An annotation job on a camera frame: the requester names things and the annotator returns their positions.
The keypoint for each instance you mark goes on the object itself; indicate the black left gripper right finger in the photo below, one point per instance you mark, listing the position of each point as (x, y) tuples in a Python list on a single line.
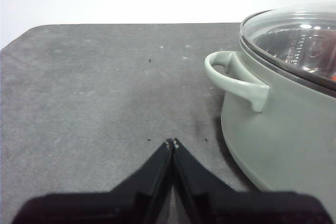
[(215, 205)]

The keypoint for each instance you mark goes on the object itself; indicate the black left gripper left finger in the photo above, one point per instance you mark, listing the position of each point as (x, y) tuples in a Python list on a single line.
[(136, 203)]

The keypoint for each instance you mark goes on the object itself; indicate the glass lid with green knob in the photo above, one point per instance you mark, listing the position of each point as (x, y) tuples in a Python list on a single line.
[(288, 37)]

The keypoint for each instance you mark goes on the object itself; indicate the pale green electric steamer pot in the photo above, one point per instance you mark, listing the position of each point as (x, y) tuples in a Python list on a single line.
[(275, 134)]

